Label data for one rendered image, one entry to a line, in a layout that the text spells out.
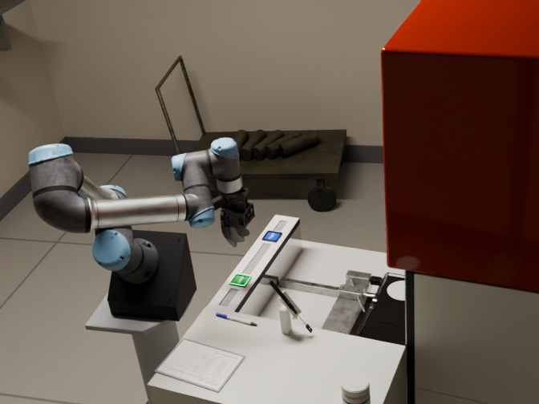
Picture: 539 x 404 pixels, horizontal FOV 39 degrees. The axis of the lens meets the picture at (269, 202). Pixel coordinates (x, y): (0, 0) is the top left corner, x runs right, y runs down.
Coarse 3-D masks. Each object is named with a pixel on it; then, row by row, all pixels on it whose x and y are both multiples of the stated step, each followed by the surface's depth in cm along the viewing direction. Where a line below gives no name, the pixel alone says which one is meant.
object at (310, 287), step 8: (280, 280) 261; (288, 280) 261; (296, 280) 260; (288, 288) 261; (296, 288) 260; (304, 288) 258; (312, 288) 257; (320, 288) 255; (328, 288) 255; (336, 288) 254; (336, 296) 254
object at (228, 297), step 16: (272, 224) 271; (288, 224) 270; (256, 240) 264; (256, 256) 256; (272, 256) 255; (240, 272) 249; (256, 272) 248; (224, 288) 242; (240, 288) 241; (224, 304) 236
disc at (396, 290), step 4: (392, 284) 245; (396, 284) 245; (400, 284) 245; (404, 284) 244; (388, 288) 243; (392, 288) 243; (396, 288) 243; (400, 288) 243; (404, 288) 243; (388, 292) 242; (392, 292) 241; (396, 292) 241; (400, 292) 241; (404, 292) 241; (392, 296) 240; (396, 296) 240; (400, 296) 239; (404, 296) 239; (400, 300) 238; (404, 300) 237
